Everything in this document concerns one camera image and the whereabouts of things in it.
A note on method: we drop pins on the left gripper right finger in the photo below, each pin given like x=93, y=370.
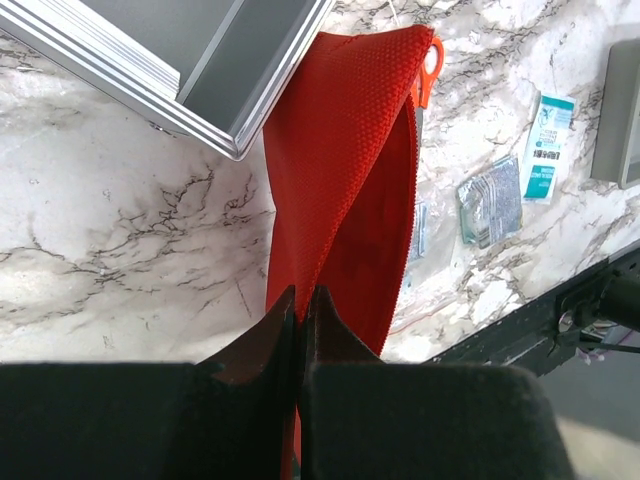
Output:
x=362, y=418

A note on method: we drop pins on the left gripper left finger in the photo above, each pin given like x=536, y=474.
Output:
x=222, y=418

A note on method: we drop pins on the small clear pill packets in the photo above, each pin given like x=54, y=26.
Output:
x=417, y=247

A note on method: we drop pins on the silver foil packet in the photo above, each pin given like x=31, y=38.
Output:
x=490, y=205

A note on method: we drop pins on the red first aid pouch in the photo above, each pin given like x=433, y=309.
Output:
x=341, y=149

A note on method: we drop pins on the orange scissors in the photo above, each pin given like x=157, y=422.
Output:
x=425, y=80

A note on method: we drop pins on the teal white gauze sachet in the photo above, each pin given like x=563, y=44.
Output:
x=545, y=145

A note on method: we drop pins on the silver metal case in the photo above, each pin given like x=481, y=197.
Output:
x=211, y=70

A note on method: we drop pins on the grey plastic tray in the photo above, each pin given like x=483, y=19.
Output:
x=616, y=153

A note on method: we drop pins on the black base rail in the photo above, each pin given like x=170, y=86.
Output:
x=548, y=331

